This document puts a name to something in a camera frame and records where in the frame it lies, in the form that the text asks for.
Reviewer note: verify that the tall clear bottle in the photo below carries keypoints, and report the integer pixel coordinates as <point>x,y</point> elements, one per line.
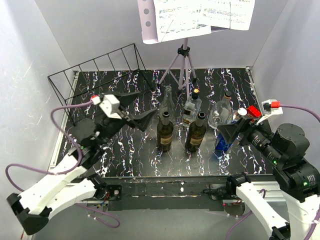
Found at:
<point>167,105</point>

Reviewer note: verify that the left sheet music page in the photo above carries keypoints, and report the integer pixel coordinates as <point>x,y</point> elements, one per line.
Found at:
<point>179,19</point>

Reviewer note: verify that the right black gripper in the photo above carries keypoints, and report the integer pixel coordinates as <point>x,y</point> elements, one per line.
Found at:
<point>230,130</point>

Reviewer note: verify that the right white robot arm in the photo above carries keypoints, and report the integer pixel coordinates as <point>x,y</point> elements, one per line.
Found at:
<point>298,180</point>

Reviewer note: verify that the aluminium frame rail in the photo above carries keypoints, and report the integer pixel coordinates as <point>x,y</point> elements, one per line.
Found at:
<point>55,155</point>

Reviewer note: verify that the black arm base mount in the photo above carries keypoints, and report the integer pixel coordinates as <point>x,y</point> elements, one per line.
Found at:
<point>168,193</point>

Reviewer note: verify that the right sheet music page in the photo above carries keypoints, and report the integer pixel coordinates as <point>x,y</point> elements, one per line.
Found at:
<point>227,14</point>

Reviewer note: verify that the small clear glass bottle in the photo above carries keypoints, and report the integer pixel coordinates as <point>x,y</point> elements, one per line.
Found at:
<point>221,112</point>

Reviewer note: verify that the black wire wine rack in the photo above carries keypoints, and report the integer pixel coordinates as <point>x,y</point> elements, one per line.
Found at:
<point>119,71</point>

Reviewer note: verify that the red yellow toy block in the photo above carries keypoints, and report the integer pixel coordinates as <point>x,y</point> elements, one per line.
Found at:
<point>253,112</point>

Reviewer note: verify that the clear bottle black cap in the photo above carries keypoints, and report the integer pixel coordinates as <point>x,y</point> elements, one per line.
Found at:
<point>191,108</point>

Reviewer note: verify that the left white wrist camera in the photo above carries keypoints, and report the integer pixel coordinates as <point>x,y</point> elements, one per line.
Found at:
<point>109,104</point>

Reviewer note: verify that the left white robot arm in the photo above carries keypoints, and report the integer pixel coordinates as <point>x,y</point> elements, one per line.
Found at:
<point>106,130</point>

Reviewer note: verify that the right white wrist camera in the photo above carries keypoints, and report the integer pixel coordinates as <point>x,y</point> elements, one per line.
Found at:
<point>271,108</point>

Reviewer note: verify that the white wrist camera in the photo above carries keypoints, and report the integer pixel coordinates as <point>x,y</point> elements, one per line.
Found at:
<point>271,108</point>
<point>109,104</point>

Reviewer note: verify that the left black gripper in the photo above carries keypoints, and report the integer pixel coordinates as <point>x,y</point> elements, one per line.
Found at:
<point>141,120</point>

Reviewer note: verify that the blue square bottle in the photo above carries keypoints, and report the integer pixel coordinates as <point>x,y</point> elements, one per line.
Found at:
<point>220,143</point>

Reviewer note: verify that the sheet music page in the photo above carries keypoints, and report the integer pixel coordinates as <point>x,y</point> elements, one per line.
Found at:
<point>179,19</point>
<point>227,14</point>

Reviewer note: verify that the green wine bottle silver neck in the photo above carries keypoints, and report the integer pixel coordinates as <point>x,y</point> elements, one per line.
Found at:
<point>196,133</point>

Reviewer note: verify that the dark green wine bottle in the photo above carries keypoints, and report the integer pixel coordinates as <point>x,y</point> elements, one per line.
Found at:
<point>165,132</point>

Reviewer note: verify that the lilac music stand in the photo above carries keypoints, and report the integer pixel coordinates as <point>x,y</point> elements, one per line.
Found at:
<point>181,67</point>

